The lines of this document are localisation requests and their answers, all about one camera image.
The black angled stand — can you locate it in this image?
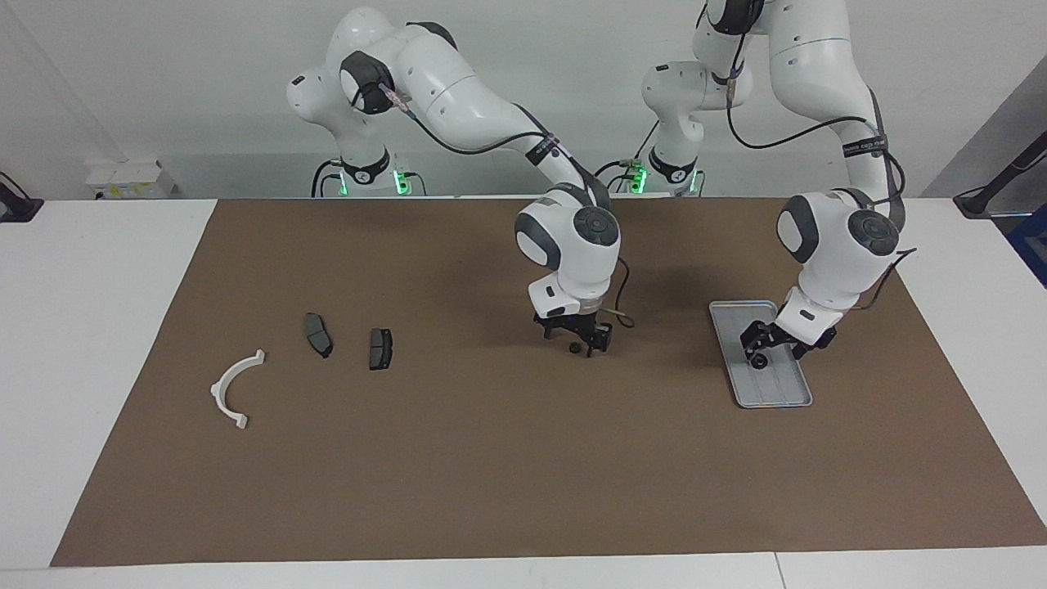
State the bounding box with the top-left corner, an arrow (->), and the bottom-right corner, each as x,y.
953,129 -> 1047,220

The black base cable bundle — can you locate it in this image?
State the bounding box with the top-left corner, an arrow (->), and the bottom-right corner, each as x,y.
593,123 -> 659,197
310,158 -> 341,198

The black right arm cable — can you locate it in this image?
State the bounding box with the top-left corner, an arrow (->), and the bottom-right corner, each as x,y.
352,78 -> 636,330

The black clamp stand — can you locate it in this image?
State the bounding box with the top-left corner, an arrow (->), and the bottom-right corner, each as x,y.
0,170 -> 44,223

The blue crate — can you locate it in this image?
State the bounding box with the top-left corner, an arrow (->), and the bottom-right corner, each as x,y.
1008,205 -> 1047,289

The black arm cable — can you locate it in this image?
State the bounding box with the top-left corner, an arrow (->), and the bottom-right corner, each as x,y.
724,0 -> 918,313
352,78 -> 636,330

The white power strip box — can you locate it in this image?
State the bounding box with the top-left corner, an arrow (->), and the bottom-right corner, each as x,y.
85,160 -> 177,200

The white curved plastic bracket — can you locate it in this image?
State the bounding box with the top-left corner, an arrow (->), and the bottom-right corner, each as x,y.
210,349 -> 267,430

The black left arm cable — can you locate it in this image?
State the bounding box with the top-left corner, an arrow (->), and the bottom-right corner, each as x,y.
724,0 -> 918,313

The long dark brake pad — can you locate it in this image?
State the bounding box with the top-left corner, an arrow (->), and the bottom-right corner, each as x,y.
304,312 -> 335,359

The silver metal tray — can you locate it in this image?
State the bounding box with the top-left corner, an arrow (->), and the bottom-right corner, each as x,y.
708,299 -> 814,409

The brown table mat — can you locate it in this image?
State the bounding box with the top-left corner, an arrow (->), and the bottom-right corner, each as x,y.
49,196 -> 1047,568

